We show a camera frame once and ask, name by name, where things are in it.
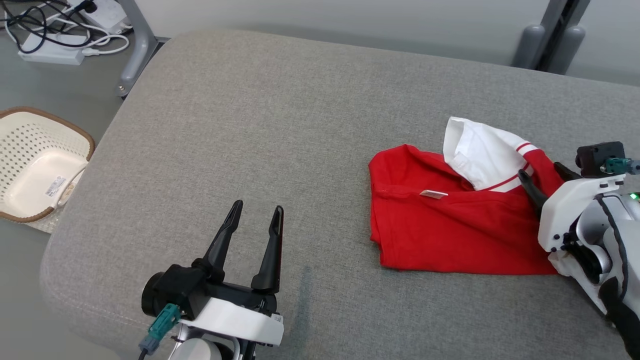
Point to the grey metal table leg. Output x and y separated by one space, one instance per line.
137 45

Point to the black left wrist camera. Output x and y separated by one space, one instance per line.
177 290

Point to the red white jersey shirt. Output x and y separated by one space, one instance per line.
450 235

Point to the grey partition post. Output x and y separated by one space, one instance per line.
547 35

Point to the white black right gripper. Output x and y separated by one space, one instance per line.
570 210

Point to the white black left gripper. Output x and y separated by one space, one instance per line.
240 317

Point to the white power strip with plug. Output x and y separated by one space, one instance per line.
107 15

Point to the cream perforated laundry basket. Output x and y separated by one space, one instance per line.
35 165

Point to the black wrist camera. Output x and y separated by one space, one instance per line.
597 157
177 290

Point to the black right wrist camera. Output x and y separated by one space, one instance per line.
597 157

